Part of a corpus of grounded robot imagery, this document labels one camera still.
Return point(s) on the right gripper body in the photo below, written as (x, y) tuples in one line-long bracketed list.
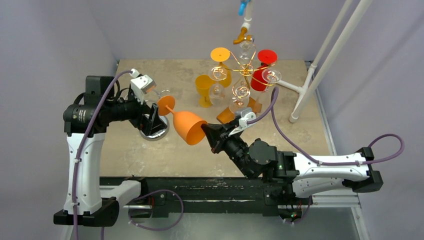
[(220, 136)]

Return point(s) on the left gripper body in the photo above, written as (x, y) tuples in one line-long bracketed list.
[(130, 109)]

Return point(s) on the chrome wine glass rack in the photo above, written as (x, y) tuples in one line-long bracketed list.
[(158, 135)]

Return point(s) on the orange plastic goblet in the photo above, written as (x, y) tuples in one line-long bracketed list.
[(187, 124)]

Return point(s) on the clear wine glass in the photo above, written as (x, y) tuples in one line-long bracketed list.
[(217, 91)]

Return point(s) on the clear short glass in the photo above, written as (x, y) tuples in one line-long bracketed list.
[(240, 96), (247, 50)]

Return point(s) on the yellow plastic goblet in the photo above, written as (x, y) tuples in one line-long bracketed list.
[(203, 84), (220, 55)]

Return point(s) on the gold rack with wooden base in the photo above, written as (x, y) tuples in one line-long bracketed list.
[(249, 74)]

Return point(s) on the clear tall flute glass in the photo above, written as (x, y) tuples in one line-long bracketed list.
[(269, 77)]

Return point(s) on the red plastic wine glass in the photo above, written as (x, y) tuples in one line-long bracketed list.
[(266, 57)]

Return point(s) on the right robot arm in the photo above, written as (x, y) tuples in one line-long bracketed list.
[(301, 176)]

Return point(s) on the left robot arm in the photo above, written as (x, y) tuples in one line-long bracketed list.
[(85, 124)]

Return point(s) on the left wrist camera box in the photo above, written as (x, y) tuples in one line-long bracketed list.
[(141, 85)]

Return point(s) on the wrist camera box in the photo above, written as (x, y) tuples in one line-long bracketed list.
[(141, 85), (244, 118)]

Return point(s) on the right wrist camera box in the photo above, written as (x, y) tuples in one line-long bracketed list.
[(244, 118)]

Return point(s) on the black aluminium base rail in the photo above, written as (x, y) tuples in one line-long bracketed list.
[(161, 196)]

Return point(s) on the white pvc pipe frame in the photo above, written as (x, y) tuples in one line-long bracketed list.
[(316, 73)]

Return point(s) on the brass faucet with blue handle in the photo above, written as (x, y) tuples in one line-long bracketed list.
[(245, 10)]

